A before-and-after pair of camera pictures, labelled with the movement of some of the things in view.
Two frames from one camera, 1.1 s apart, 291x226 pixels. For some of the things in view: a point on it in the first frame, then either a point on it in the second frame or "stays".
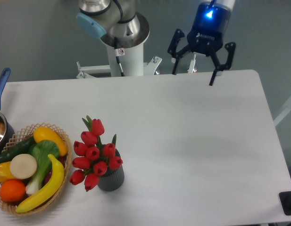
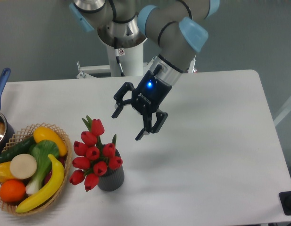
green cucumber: x=21 y=147 stays
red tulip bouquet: x=93 y=157 stays
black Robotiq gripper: x=207 y=35 -> x=146 y=99
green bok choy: x=41 y=150 stays
